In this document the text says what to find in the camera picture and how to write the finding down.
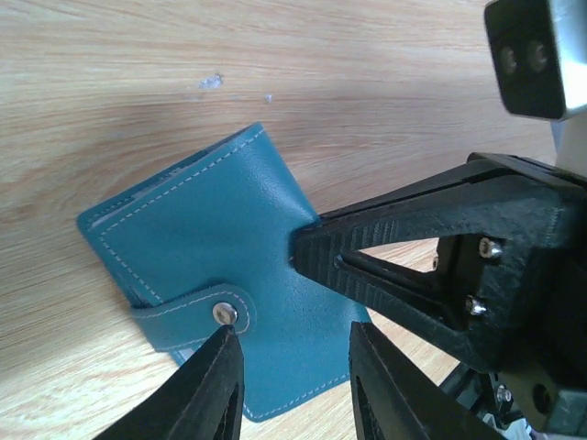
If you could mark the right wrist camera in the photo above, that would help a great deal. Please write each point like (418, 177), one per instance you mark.
(538, 49)

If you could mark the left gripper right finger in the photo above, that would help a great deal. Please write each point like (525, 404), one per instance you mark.
(394, 399)

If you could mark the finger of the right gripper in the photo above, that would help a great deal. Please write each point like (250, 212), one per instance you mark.
(383, 254)

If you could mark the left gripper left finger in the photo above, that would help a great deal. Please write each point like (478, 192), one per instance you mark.
(203, 399)

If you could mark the teal leather card holder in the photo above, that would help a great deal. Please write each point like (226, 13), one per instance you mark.
(205, 243)

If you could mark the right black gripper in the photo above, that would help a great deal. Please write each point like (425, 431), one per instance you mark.
(527, 344)

